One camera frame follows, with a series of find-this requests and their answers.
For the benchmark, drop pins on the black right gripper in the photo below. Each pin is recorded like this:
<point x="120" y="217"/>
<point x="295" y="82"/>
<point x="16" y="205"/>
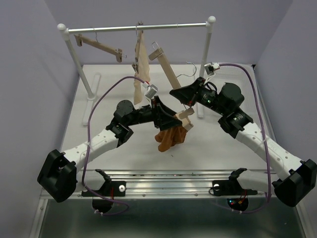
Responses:
<point x="188" y="94"/>

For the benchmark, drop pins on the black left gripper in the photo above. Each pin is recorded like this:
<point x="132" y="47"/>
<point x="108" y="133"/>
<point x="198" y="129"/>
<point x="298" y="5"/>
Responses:
<point x="160" y="115"/>

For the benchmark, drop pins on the beige clip hanger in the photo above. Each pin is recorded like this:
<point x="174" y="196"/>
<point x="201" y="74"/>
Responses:
<point x="158" y="54"/>
<point x="81" y="40"/>

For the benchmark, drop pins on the brown orange underwear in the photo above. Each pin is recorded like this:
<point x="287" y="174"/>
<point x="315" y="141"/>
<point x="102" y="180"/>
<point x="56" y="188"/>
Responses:
<point x="171" y="137"/>

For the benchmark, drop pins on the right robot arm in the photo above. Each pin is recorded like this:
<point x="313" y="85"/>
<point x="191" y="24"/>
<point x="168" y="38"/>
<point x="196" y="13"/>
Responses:
<point x="293" y="178"/>

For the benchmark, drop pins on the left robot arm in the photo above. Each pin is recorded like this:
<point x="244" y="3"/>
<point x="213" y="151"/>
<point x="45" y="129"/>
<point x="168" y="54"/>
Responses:
<point x="58" y="175"/>

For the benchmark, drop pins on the cream beige underwear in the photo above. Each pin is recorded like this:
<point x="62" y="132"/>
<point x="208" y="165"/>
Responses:
<point x="144" y="72"/>

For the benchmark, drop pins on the beige hanger with cream underwear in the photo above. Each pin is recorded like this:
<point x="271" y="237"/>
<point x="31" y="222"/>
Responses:
<point x="139" y="34"/>

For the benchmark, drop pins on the empty beige clip hanger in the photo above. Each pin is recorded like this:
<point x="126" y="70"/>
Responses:
<point x="81" y="40"/>

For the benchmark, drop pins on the white plastic basket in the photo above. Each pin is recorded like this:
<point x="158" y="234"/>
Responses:
<point x="233" y="74"/>

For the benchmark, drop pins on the white and silver clothes rack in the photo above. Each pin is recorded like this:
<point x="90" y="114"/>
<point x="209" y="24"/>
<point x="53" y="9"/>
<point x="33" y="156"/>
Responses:
<point x="93" y="89"/>

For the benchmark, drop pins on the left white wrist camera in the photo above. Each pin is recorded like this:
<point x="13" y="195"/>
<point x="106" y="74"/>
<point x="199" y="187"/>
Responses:
<point x="150" y="90"/>

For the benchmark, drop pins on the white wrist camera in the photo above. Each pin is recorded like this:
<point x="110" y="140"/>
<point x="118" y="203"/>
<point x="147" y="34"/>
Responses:
<point x="150" y="90"/>
<point x="210" y="69"/>

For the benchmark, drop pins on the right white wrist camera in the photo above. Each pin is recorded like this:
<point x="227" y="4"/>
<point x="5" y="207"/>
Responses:
<point x="210" y="69"/>

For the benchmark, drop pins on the aluminium mounting rail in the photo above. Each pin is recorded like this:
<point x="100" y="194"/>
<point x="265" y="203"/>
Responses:
<point x="167" y="184"/>

